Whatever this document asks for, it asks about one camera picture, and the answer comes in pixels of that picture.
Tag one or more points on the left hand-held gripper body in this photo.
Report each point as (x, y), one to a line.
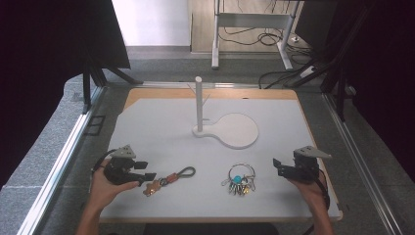
(119, 169)

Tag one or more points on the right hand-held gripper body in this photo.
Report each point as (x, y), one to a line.
(305, 168)

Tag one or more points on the white key stand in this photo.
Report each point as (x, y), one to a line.
(236, 130)

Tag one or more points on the person's left hand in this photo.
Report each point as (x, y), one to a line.
(104, 191)

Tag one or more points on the person's right hand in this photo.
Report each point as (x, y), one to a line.
(313, 194)

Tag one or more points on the white table mat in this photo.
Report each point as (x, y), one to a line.
(169, 140)

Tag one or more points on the white power strip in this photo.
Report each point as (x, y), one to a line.
(308, 71)

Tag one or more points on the black metal stand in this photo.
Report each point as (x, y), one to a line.
(336, 58)

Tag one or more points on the dark curtain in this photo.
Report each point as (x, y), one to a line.
(36, 81)
(388, 81)

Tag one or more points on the black panel on stand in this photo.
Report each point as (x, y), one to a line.
(104, 32)

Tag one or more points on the white metal desk frame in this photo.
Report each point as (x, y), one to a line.
(251, 20)

